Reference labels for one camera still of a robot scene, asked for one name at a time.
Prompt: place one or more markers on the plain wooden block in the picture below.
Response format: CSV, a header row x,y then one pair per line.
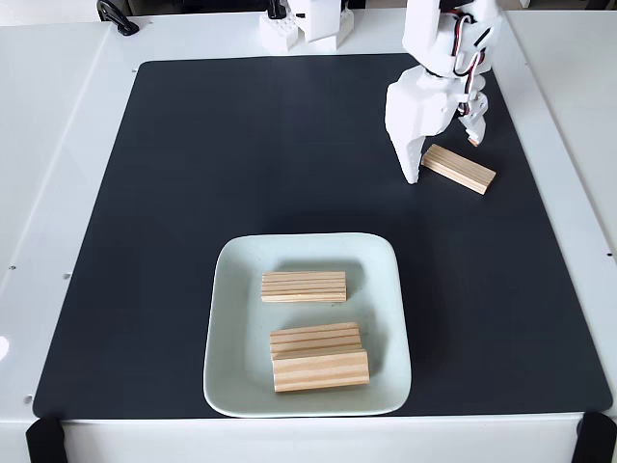
x,y
460,170
303,287
320,371

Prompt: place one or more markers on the grooved wooden block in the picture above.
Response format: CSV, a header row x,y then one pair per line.
x,y
313,335

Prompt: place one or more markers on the pale green square plate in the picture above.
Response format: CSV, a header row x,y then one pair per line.
x,y
231,313

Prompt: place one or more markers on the black rubber mat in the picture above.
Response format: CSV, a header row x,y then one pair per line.
x,y
120,241

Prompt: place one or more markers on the black corner bracket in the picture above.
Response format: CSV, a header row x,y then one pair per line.
x,y
598,439
45,441

